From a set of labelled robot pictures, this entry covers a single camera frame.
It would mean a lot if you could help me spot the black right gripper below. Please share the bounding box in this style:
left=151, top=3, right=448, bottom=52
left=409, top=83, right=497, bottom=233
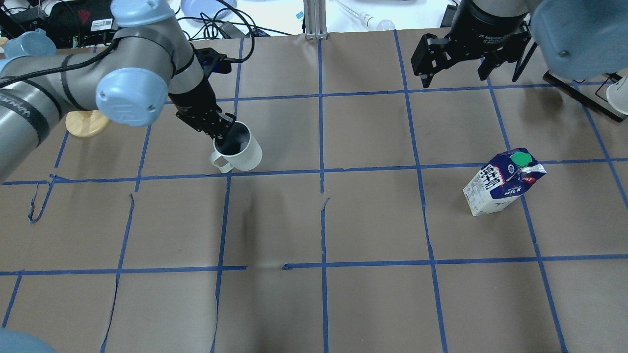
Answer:
left=411, top=0, right=538, bottom=89

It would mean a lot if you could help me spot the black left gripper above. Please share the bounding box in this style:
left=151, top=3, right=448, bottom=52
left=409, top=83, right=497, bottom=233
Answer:
left=168, top=78, right=237, bottom=147

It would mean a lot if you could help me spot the white plastic mug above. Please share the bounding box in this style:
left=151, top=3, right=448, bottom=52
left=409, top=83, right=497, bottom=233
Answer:
left=209, top=122, right=263, bottom=174

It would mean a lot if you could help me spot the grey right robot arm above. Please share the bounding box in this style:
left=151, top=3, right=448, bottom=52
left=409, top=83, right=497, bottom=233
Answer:
left=411, top=0, right=628, bottom=89

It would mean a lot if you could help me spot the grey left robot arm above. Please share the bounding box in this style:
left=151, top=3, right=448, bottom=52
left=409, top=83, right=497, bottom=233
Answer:
left=0, top=0, right=237, bottom=181

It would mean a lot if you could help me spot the blue white milk carton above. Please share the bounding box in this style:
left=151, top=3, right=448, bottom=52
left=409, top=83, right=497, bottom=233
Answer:
left=463, top=148, right=547, bottom=216

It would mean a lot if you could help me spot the white light bulb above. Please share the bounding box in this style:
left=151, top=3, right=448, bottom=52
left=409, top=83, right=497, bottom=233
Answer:
left=336, top=0, right=395, bottom=31

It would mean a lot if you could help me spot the black metal stand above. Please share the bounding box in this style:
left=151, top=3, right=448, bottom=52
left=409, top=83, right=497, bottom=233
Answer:
left=543, top=71, right=627, bottom=123

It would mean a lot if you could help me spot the blue plate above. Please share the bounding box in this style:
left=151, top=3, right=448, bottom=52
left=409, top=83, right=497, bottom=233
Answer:
left=180, top=0, right=233, bottom=22

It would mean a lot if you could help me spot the round wooden coaster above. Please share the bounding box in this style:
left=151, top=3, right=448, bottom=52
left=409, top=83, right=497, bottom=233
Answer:
left=65, top=110, right=111, bottom=138

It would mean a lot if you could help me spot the black electronics box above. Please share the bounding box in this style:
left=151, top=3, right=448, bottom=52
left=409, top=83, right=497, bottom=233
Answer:
left=0, top=0, right=118, bottom=49

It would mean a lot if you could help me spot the black cable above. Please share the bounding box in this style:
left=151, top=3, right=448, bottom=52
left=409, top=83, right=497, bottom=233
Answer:
left=177, top=0, right=295, bottom=64

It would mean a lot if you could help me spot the aluminium frame post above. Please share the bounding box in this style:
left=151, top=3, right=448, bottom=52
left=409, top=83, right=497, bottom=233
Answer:
left=303, top=0, right=328, bottom=40

